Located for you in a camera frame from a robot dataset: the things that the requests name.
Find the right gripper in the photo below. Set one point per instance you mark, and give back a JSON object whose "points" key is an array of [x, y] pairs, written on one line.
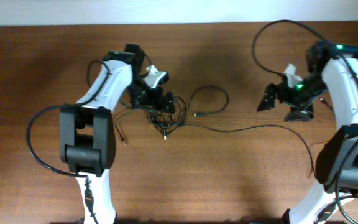
{"points": [[304, 111]]}

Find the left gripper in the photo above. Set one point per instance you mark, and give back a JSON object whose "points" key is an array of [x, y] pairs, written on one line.
{"points": [[151, 102]]}

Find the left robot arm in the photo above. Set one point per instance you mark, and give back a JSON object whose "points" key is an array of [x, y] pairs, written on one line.
{"points": [[87, 137]]}

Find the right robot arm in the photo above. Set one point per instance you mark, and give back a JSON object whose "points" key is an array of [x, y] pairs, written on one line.
{"points": [[333, 68]]}

